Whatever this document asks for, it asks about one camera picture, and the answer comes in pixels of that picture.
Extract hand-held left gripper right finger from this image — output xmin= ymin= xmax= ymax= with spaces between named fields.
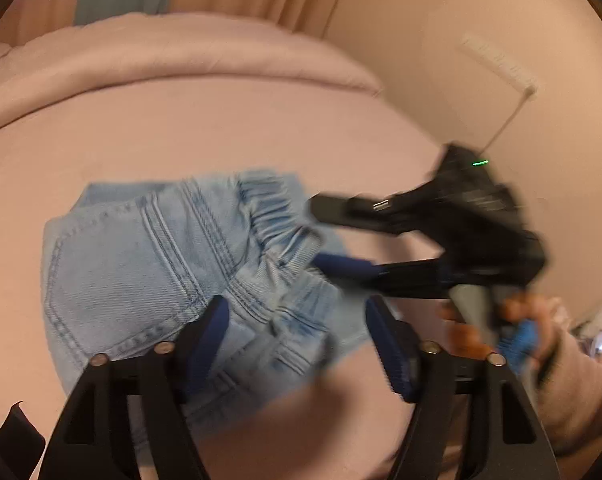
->
xmin=363 ymin=295 xmax=562 ymax=480

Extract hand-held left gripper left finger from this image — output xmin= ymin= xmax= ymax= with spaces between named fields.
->
xmin=44 ymin=295 xmax=232 ymax=480

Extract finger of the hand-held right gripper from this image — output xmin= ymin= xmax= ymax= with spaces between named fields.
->
xmin=308 ymin=192 xmax=432 ymax=236
xmin=313 ymin=252 xmax=454 ymax=301

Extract light blue denim pants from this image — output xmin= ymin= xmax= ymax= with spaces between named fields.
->
xmin=41 ymin=169 xmax=377 ymax=456

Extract person's right forearm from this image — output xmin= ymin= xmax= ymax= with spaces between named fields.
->
xmin=533 ymin=300 xmax=602 ymax=457

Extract person's right hand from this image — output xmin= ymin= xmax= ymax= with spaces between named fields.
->
xmin=440 ymin=295 xmax=564 ymax=363

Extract white power strip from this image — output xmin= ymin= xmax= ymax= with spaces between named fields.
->
xmin=458 ymin=34 xmax=538 ymax=98

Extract pink duvet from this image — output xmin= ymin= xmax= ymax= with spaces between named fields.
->
xmin=0 ymin=12 xmax=384 ymax=136

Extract white cable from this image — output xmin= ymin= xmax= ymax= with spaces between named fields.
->
xmin=483 ymin=91 xmax=530 ymax=153

